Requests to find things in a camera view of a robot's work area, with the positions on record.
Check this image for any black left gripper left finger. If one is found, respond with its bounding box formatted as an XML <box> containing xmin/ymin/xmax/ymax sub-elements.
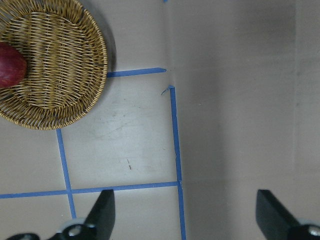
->
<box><xmin>52</xmin><ymin>189</ymin><xmax>116</xmax><ymax>240</ymax></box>

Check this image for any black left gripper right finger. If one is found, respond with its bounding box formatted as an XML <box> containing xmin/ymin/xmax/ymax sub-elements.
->
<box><xmin>255</xmin><ymin>189</ymin><xmax>320</xmax><ymax>240</ymax></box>

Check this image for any round woven wicker basket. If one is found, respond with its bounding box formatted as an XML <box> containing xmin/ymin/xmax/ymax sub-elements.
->
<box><xmin>0</xmin><ymin>0</ymin><xmax>108</xmax><ymax>130</ymax></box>

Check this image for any dark red apple in basket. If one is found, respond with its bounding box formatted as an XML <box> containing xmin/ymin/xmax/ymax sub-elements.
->
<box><xmin>0</xmin><ymin>42</ymin><xmax>27</xmax><ymax>88</ymax></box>

